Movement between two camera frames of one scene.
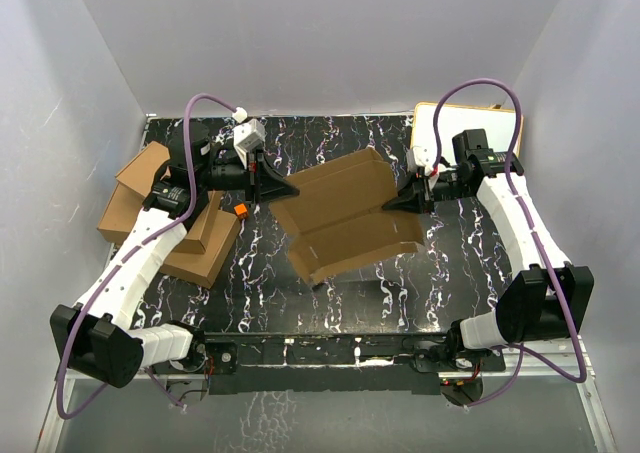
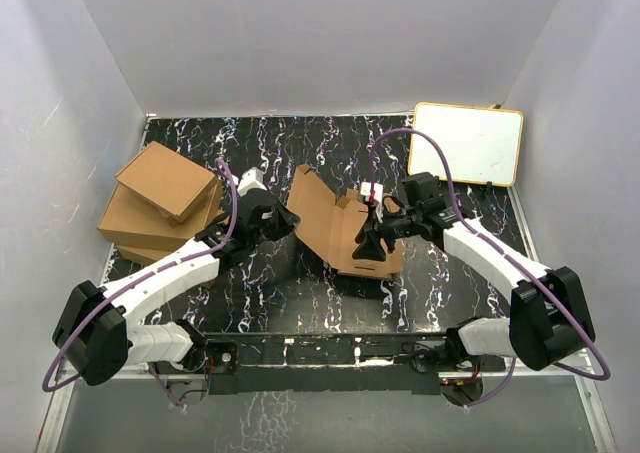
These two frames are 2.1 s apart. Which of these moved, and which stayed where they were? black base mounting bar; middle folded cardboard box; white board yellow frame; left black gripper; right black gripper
Moved: left black gripper; right black gripper
Stayed: middle folded cardboard box; white board yellow frame; black base mounting bar
